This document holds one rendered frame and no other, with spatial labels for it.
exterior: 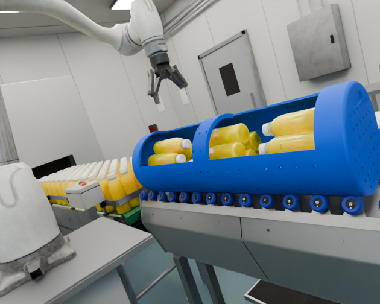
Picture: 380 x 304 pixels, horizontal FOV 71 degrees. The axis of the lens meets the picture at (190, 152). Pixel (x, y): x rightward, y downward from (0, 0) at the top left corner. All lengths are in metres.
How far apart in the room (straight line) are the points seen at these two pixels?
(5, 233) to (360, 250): 0.83
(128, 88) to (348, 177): 5.75
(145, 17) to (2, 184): 0.71
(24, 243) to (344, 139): 0.77
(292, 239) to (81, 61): 5.57
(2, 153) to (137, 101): 5.34
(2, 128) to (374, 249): 1.06
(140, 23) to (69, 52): 4.95
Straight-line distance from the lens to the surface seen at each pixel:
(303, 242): 0.81
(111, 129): 5.84
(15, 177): 0.79
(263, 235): 0.86
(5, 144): 1.00
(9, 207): 0.77
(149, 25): 1.08
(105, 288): 0.79
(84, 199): 1.30
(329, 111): 0.66
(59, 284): 0.69
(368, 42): 4.09
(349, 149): 0.65
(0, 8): 0.99
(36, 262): 0.79
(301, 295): 1.74
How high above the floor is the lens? 1.29
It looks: 9 degrees down
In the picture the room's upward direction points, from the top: 18 degrees counter-clockwise
